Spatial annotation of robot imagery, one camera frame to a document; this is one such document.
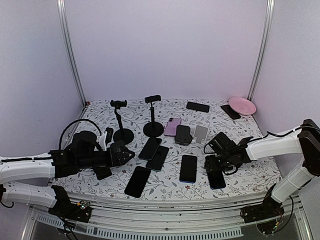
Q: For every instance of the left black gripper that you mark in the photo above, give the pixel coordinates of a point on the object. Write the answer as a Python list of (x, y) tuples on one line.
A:
[(110, 162)]

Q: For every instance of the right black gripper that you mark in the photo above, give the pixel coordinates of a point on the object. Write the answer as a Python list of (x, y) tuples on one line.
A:
[(210, 165)]

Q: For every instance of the blue-edged phone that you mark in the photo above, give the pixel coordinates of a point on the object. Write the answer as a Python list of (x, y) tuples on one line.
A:
[(216, 180), (188, 169)]

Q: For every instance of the black folding stand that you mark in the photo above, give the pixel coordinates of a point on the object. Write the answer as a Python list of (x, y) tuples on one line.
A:
[(120, 154), (183, 135)]

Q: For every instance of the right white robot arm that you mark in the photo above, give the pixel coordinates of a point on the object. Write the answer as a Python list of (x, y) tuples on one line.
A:
[(303, 139)]

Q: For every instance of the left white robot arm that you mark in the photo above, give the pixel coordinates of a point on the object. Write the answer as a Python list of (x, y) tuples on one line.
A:
[(13, 170)]

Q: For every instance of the black phone small left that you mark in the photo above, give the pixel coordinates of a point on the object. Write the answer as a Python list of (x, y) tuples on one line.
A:
[(102, 172)]

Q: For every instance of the silver folding phone stand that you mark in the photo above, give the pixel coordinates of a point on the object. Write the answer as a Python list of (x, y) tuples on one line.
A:
[(200, 134)]

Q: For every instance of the black phone under plate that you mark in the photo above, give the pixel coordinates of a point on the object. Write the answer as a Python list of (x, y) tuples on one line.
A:
[(230, 112)]

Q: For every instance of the left tall black phone stand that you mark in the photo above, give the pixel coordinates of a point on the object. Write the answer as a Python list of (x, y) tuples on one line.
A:
[(123, 134)]

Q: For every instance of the tall black phone stand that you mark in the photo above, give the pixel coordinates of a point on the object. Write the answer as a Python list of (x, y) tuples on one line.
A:
[(153, 128), (123, 134)]

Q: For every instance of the black phone front left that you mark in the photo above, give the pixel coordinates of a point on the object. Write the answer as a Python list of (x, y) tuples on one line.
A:
[(137, 182)]

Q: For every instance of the black phone at back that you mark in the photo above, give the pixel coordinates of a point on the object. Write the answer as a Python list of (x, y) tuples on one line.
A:
[(198, 107)]

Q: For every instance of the black phone upper stacked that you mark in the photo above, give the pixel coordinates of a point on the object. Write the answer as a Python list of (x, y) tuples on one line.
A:
[(150, 148)]

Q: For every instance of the black phone stacked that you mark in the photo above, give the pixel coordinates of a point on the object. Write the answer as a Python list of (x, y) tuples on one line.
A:
[(158, 159), (150, 148)]

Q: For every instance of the black phone lower stacked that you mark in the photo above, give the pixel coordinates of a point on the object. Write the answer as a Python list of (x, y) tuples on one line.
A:
[(158, 159)]

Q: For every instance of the right tall black phone stand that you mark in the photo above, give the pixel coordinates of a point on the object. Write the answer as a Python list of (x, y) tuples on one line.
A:
[(153, 128)]

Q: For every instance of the pink plate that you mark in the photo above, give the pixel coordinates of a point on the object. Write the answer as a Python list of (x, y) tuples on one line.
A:
[(242, 106)]

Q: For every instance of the floral patterned table mat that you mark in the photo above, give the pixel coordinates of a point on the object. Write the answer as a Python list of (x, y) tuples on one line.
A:
[(252, 178)]

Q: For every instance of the pink smartphone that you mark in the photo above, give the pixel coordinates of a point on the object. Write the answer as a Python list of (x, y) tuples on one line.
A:
[(171, 127)]

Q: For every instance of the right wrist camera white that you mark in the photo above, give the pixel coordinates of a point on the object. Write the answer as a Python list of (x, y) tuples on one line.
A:
[(220, 143)]

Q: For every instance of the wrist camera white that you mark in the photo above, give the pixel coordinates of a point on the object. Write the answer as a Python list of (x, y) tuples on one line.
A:
[(220, 143), (106, 138)]

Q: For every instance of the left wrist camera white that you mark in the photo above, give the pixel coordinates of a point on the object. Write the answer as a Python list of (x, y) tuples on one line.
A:
[(106, 138)]

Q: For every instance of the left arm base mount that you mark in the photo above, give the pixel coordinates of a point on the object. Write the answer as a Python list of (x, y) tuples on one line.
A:
[(65, 209)]

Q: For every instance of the aluminium front rail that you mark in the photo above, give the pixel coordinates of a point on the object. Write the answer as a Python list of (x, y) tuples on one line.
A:
[(197, 219)]

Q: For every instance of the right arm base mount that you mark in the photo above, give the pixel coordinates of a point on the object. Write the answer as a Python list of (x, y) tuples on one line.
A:
[(267, 215)]

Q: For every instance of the left aluminium frame post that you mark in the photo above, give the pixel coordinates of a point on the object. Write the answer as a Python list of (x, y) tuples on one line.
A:
[(62, 13)]

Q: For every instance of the aluminium frame post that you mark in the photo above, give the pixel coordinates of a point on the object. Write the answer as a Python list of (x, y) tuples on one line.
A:
[(268, 19), (62, 13)]

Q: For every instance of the right aluminium frame post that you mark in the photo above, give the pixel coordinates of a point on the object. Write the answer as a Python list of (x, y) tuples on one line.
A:
[(268, 19)]

